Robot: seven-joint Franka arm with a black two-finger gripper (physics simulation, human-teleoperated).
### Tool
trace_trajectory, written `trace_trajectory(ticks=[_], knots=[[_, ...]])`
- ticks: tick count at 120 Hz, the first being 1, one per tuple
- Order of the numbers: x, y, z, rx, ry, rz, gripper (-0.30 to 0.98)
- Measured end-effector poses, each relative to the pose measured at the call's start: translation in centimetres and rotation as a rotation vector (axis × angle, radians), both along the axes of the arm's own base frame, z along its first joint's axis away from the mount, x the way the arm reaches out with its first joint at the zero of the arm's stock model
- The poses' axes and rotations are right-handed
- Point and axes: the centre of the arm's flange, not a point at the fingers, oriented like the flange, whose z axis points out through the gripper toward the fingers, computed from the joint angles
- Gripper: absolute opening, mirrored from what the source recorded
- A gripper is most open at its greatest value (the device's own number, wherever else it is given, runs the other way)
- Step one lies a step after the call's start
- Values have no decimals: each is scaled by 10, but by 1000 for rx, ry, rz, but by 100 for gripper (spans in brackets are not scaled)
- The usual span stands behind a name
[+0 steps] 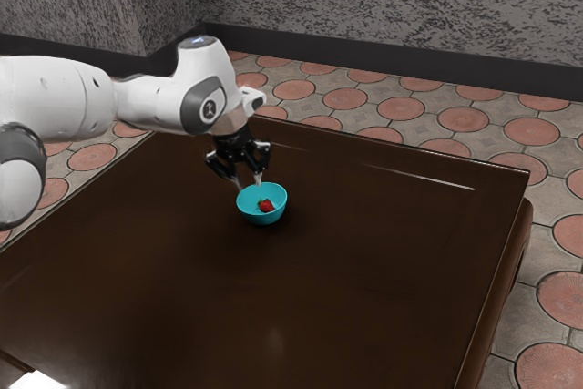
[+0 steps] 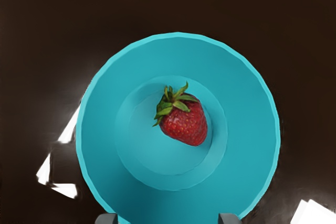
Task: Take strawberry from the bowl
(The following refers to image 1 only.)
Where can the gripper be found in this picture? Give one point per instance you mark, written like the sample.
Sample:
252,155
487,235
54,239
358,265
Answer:
231,143

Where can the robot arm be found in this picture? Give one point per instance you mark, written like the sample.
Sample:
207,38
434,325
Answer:
91,97

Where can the teal bowl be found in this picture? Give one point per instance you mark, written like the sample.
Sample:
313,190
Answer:
262,203

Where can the red strawberry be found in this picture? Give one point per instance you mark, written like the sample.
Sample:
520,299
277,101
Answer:
266,205

